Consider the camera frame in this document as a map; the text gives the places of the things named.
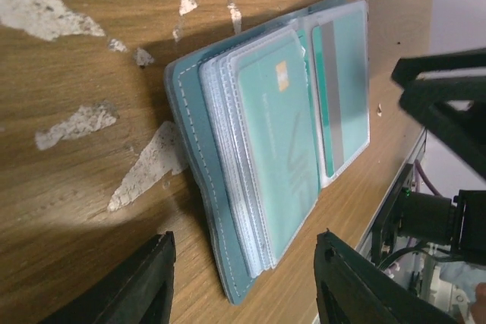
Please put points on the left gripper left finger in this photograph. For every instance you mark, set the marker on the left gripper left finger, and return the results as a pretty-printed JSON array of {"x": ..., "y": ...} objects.
[{"x": 138, "y": 290}]

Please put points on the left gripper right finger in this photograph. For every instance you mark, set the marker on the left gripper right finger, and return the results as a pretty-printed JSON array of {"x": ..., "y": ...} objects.
[{"x": 350, "y": 289}]

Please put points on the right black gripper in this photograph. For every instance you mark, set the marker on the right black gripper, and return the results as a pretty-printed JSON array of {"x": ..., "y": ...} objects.
[{"x": 453, "y": 110}]

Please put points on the teal magnetic stripe card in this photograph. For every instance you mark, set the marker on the teal magnetic stripe card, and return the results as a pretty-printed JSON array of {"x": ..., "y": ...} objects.
[{"x": 340, "y": 52}]

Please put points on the blue card holder wallet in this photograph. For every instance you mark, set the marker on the blue card holder wallet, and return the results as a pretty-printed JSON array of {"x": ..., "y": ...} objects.
[{"x": 203, "y": 94}]

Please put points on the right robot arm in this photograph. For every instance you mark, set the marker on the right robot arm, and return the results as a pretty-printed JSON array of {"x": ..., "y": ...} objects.
[{"x": 428, "y": 218}]

